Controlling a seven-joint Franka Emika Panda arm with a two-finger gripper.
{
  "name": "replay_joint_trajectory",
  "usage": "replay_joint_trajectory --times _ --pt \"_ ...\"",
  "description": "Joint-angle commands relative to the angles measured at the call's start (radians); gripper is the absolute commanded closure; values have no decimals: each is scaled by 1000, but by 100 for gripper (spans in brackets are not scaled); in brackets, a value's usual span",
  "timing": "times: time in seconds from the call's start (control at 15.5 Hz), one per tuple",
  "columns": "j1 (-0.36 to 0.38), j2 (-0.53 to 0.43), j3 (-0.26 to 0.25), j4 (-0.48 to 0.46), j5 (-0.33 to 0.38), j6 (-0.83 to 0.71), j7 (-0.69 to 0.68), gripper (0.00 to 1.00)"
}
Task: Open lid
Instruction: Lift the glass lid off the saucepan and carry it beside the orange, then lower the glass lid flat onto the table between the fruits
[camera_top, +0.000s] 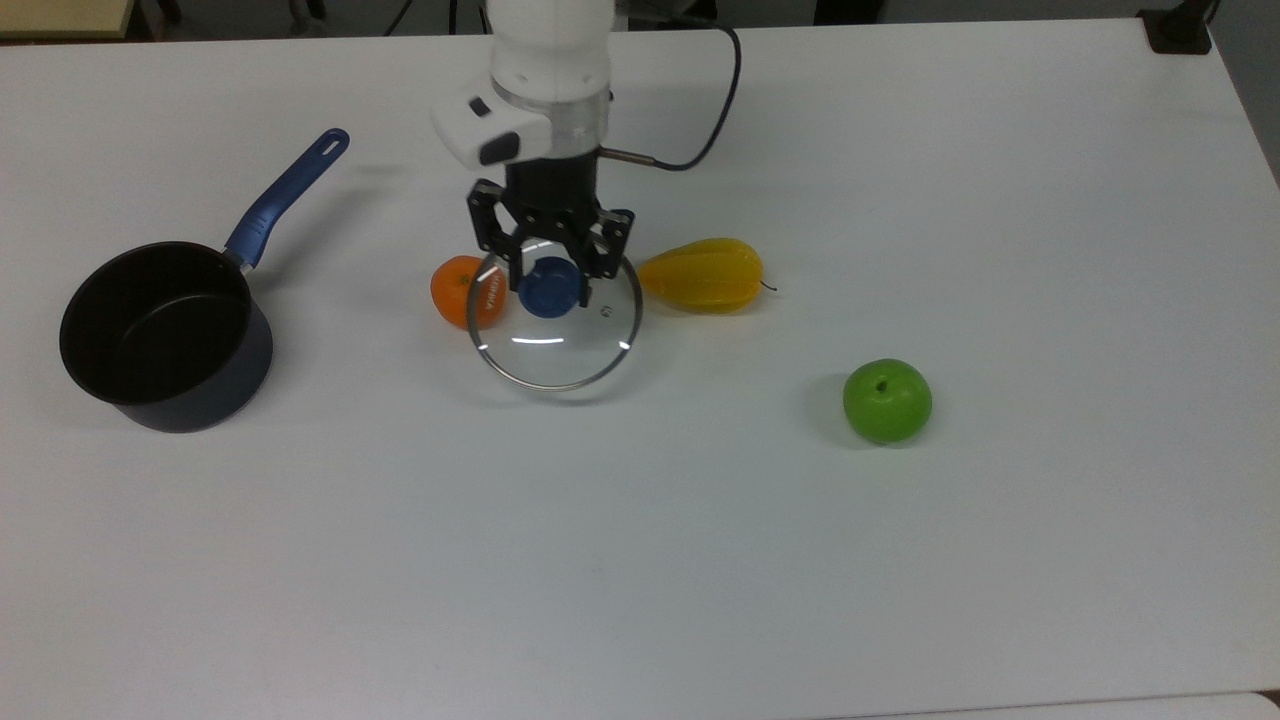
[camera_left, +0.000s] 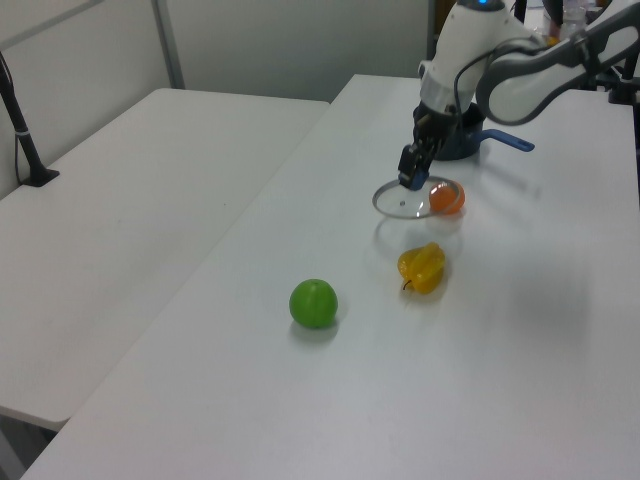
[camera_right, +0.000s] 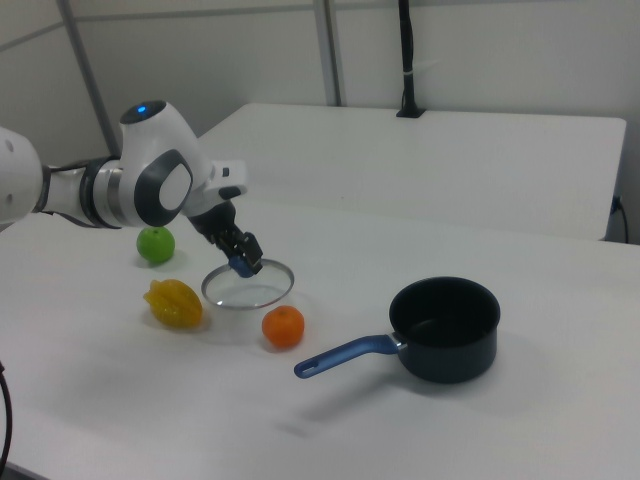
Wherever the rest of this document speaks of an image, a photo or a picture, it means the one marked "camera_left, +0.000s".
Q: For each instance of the black camera pole with base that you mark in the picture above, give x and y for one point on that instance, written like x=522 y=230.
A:
x=22 y=135

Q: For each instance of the orange mandarin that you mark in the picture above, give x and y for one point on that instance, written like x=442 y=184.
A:
x=446 y=199

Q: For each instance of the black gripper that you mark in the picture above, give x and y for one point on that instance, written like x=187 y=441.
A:
x=435 y=127

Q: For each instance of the dark blue saucepan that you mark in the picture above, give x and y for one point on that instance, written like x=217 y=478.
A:
x=465 y=142

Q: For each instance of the black stand with clamp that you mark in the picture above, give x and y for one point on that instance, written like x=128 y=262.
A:
x=624 y=85

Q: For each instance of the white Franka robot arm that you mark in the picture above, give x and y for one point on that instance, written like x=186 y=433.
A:
x=520 y=85

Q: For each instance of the clear plastic bottle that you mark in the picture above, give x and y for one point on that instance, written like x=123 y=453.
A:
x=572 y=20

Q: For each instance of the yellow starfruit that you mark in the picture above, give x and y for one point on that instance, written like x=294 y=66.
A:
x=424 y=267

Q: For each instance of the green apple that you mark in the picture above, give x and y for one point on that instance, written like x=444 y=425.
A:
x=313 y=304

